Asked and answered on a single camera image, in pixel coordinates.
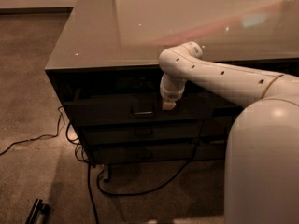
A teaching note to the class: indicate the drawer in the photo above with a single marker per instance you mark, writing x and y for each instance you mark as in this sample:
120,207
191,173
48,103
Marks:
142,132
217,127
223,107
126,109
167,152
211,150

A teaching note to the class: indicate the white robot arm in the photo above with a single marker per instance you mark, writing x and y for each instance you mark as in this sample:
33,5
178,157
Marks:
262,156

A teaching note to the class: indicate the black metal bar on floor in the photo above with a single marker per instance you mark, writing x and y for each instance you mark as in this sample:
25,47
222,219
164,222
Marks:
39,213

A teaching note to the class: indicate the dark cabinet with glossy top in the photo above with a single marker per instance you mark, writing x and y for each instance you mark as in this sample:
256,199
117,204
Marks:
112,47

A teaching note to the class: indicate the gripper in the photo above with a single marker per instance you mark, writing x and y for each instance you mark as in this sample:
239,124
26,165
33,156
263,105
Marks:
169,96

